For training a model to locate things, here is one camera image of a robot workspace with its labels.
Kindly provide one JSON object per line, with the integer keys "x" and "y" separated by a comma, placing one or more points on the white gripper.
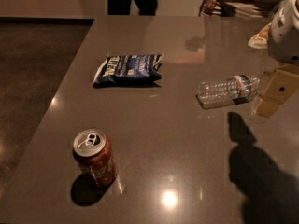
{"x": 285, "y": 36}

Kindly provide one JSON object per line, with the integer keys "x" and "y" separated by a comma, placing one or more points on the red coke can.
{"x": 93, "y": 152}

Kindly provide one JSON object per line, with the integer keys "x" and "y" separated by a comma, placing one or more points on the clear plastic water bottle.
{"x": 235, "y": 90}

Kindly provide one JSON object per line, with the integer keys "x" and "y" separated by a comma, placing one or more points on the jar of nuts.
{"x": 259, "y": 41}

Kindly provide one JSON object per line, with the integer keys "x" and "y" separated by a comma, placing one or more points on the person in striped shirt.
{"x": 238, "y": 8}

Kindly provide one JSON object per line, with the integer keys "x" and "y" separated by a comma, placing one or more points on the blue chip bag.
{"x": 131, "y": 69}

